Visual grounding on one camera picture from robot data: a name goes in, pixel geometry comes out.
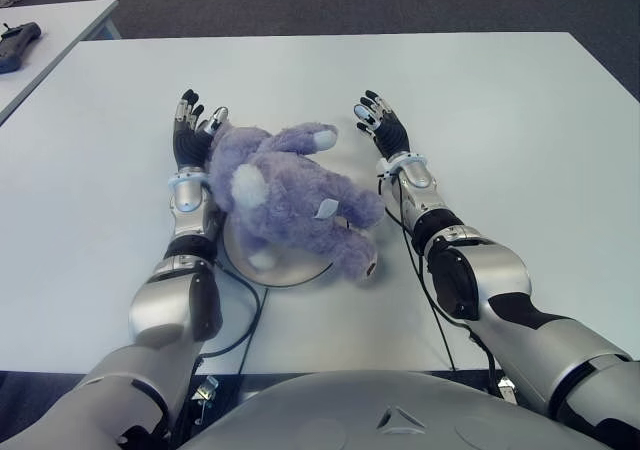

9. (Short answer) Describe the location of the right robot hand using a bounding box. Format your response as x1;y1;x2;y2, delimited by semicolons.
353;88;412;161

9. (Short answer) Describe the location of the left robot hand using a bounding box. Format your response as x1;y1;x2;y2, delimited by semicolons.
172;88;231;171

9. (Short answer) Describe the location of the purple plush rabbit doll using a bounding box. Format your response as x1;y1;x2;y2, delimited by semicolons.
204;122;386;284

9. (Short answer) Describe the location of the white plate black rim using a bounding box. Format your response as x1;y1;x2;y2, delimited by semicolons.
222;214;337;289

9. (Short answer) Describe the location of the white side table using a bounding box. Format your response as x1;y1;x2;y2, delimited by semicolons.
0;0;121;124

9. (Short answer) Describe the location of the black tool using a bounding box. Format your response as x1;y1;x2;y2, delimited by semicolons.
0;21;43;75

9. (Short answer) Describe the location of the silver metal buckle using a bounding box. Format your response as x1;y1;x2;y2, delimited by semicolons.
192;375;220;421
498;377;519;405

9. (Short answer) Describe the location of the silver robot torso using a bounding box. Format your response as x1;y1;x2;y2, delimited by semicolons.
182;369;609;450

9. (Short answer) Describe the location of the thin black cable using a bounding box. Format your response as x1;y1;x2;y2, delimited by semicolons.
378;173;457;372
212;209;270;376
198;263;262;359

